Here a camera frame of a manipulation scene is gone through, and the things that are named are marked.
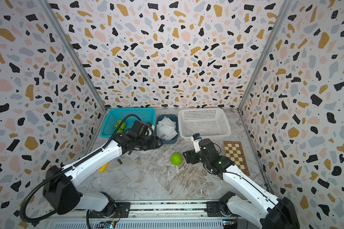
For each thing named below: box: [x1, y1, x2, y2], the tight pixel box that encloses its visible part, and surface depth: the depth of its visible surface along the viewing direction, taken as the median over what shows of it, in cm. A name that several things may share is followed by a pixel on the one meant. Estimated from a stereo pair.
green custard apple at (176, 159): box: [170, 152, 183, 166], surface depth 89 cm
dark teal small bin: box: [155, 114, 179, 145], surface depth 105 cm
